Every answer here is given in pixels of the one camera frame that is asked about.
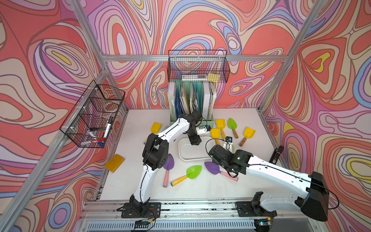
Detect green trowel wooden handle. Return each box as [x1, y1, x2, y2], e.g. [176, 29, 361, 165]
[227, 118, 239, 139]

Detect yellow shovel wooden handle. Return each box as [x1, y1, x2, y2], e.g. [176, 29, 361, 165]
[239, 127, 256, 147]

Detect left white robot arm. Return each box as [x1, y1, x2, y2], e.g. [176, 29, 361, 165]
[132, 110, 202, 204]

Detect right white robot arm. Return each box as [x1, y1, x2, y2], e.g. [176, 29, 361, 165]
[207, 145, 330, 221]

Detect white storage tray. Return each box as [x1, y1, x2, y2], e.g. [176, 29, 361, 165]
[178, 136, 216, 162]

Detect yellow plastic shovel blue cap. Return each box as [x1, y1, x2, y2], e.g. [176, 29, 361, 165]
[150, 122, 162, 134]

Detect mint green file crate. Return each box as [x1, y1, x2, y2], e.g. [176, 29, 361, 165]
[167, 81, 216, 127]

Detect black handheld device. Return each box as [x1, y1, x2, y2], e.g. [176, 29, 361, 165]
[269, 146, 284, 164]

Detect yellow sponge in basket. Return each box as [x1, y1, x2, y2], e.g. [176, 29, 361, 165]
[207, 72, 220, 83]

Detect black white marker pen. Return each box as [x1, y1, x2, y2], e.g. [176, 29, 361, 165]
[103, 116, 114, 140]

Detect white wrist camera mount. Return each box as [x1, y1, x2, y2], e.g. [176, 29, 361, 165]
[196, 125, 212, 135]

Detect purple trowel pink handle right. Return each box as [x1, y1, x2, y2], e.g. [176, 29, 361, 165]
[204, 161, 239, 182]

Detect purple trowel pink handle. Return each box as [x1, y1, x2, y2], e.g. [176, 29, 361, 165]
[204, 161, 239, 182]
[163, 154, 174, 188]

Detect green scoop yellow handle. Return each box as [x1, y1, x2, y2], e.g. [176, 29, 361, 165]
[171, 165, 202, 187]

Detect purple trowel pink handle left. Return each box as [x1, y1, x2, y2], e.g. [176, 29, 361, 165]
[163, 154, 174, 188]

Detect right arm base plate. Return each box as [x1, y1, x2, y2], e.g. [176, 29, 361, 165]
[235, 191, 277, 218]

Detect black wire basket back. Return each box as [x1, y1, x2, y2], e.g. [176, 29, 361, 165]
[167, 48, 231, 83]

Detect black wire basket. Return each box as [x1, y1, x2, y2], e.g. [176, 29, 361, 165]
[167, 48, 231, 83]
[60, 80, 126, 148]

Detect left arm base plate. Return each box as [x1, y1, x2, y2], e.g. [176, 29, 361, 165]
[116, 202, 161, 218]

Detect black wire basket left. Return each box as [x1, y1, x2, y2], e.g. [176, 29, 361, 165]
[60, 80, 126, 148]

